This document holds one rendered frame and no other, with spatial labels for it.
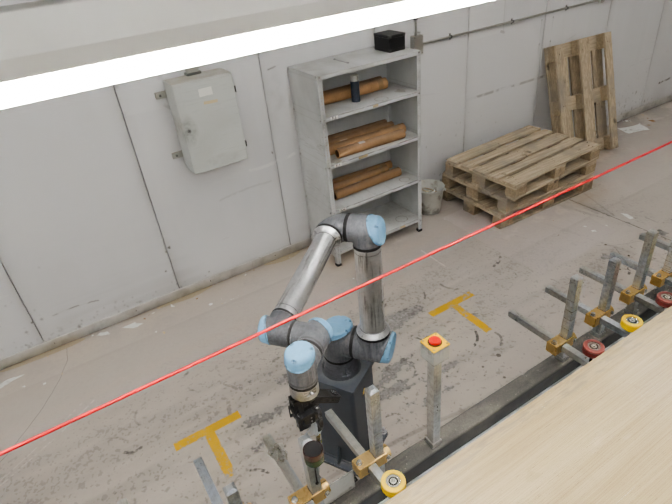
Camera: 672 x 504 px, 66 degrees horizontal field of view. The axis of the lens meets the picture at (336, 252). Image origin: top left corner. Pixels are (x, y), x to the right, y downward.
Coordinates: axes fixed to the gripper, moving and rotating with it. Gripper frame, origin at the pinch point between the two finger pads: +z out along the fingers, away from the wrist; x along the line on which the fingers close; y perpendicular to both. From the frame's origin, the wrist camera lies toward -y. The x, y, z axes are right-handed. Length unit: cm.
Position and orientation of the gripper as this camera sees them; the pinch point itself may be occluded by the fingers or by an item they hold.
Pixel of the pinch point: (317, 431)
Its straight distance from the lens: 179.8
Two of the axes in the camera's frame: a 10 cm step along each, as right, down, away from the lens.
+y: -8.5, 3.4, -4.1
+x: 5.3, 4.2, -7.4
